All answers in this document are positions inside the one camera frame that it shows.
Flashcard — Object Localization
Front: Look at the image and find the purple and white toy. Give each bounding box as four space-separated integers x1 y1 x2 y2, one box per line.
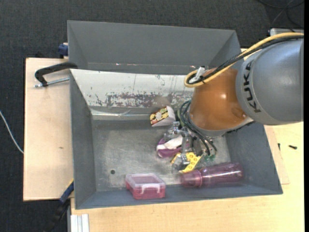
156 136 183 159

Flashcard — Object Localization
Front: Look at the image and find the grey metal bin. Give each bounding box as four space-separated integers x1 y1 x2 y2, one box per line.
67 20 283 210

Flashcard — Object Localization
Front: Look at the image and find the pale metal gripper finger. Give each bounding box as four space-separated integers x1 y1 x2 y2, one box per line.
172 154 192 172
163 121 182 142

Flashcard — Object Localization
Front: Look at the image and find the yellow toy building block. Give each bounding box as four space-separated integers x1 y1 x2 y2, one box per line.
169 152 202 174

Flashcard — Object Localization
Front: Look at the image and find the red box with clear lid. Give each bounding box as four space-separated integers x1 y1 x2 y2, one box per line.
125 173 167 201

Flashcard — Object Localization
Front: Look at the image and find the white box with colourful print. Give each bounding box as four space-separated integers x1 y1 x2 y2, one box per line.
149 105 177 128

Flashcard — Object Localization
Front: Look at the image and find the pink clear plastic bottle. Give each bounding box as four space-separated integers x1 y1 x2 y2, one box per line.
179 162 244 189

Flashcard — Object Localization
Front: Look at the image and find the pale wood board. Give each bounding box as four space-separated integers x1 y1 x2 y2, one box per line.
23 57 74 202

